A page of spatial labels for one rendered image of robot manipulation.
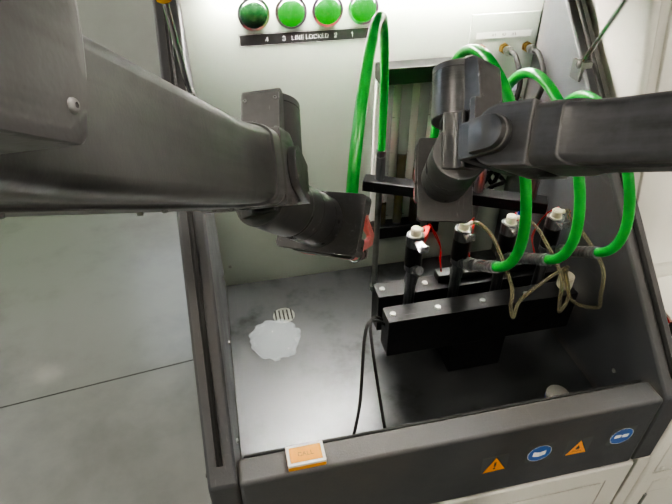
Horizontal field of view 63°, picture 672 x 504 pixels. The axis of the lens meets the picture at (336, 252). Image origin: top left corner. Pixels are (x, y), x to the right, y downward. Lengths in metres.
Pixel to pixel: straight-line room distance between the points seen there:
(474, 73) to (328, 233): 0.22
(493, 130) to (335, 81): 0.54
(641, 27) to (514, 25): 0.22
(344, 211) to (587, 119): 0.24
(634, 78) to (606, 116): 0.50
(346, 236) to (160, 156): 0.36
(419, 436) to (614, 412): 0.29
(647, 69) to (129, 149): 0.86
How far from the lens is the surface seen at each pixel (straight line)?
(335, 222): 0.55
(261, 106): 0.51
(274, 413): 0.96
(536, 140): 0.50
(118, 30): 4.61
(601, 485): 1.10
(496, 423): 0.83
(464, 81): 0.59
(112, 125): 0.19
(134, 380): 2.21
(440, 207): 0.66
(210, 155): 0.27
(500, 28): 1.08
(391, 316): 0.90
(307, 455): 0.76
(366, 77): 0.64
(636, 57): 0.98
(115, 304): 2.55
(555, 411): 0.87
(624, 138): 0.47
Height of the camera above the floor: 1.60
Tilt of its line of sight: 37 degrees down
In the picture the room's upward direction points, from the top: straight up
